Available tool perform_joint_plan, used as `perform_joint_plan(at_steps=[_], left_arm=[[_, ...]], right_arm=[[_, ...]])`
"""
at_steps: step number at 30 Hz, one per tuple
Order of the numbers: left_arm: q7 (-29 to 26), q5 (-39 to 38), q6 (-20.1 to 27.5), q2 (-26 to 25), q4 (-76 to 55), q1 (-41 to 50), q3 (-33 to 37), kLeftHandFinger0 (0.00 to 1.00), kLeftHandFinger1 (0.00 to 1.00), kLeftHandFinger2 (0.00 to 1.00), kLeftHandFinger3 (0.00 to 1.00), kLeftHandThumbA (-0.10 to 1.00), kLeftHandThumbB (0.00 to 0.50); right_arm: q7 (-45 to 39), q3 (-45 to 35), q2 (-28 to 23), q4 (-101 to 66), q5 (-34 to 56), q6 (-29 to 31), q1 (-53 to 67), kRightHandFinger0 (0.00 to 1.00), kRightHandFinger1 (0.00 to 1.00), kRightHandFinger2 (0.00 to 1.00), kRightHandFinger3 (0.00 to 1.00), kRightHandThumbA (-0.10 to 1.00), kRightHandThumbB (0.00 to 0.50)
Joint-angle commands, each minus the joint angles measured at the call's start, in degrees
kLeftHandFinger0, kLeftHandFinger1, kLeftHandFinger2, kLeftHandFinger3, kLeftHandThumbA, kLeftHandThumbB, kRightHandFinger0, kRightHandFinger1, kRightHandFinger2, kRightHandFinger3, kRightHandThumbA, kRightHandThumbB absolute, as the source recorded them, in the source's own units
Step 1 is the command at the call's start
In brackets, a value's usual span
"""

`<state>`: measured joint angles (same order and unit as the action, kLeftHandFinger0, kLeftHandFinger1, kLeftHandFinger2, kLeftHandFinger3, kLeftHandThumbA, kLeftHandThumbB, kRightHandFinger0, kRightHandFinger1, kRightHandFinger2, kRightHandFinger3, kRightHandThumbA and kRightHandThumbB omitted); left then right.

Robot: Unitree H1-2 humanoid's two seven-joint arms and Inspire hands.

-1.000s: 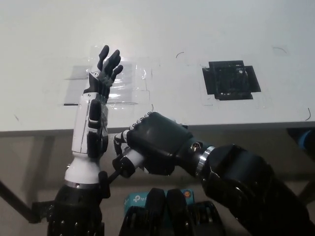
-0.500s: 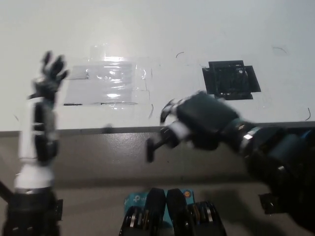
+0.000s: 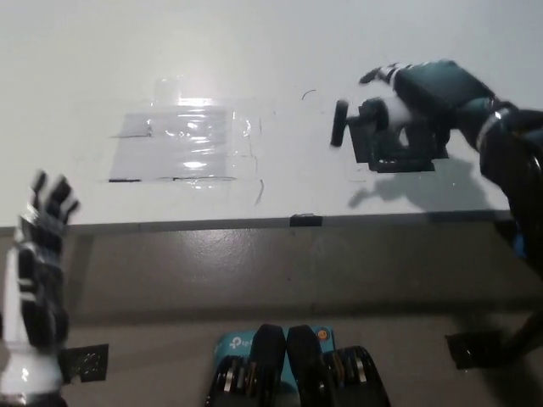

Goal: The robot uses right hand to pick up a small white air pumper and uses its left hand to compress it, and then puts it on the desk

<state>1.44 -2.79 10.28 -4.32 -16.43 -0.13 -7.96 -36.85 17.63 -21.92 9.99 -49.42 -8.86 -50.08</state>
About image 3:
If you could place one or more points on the small white air pump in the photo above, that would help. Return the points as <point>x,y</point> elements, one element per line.
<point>377,116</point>

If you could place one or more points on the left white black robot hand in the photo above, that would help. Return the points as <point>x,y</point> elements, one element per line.
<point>38,275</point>

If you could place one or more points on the teal router box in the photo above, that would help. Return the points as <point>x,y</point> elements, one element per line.
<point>233,343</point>

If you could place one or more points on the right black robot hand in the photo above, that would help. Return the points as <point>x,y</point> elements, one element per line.
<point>437,97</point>

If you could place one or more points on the clear plastic taped sheet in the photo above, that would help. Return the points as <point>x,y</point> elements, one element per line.
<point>174,148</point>

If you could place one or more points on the black tape edge marker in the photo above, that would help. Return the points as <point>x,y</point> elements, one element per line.
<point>306,220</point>

